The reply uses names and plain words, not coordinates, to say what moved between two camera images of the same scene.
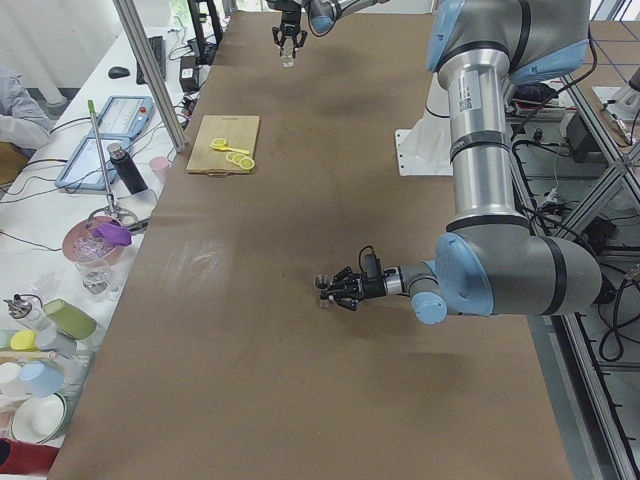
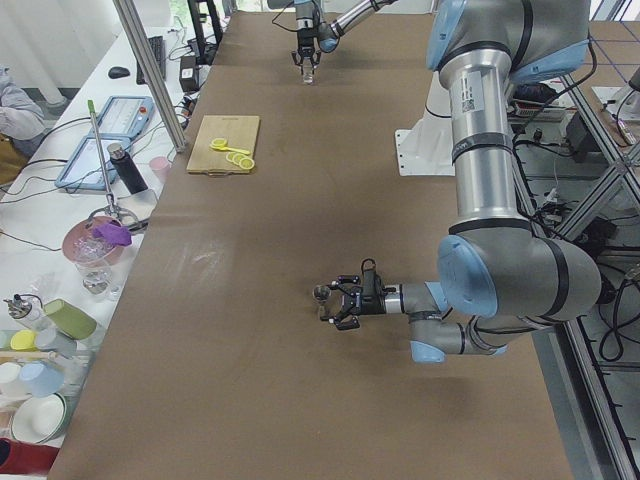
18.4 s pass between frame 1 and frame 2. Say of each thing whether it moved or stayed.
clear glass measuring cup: moved
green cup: stayed
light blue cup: stayed
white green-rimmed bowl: stayed
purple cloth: stayed
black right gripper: moved
